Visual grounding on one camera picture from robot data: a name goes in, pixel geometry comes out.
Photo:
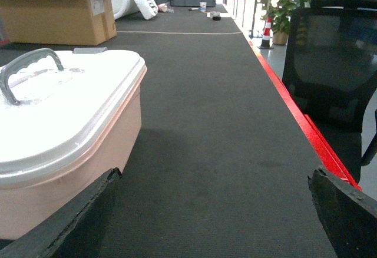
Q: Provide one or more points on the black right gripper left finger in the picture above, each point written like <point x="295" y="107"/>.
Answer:
<point x="77" y="228"/>

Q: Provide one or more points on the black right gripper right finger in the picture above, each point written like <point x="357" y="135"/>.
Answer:
<point x="347" y="215"/>

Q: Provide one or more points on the pink plastic storage box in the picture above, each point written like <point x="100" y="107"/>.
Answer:
<point x="24" y="207"/>

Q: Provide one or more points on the white box lid with handle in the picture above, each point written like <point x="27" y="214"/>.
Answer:
<point x="55" y="105"/>

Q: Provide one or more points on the large cardboard box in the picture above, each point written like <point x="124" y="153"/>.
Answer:
<point x="58" y="22"/>

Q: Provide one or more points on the black office chair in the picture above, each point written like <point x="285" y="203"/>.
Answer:
<point x="330" y="73"/>

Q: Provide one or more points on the red white traffic cone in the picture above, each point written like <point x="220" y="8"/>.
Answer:
<point x="265" y="43"/>

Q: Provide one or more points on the potted green plant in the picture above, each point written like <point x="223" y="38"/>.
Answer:
<point x="280" y="13"/>

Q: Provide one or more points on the paper cup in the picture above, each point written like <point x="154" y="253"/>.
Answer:
<point x="203" y="6"/>

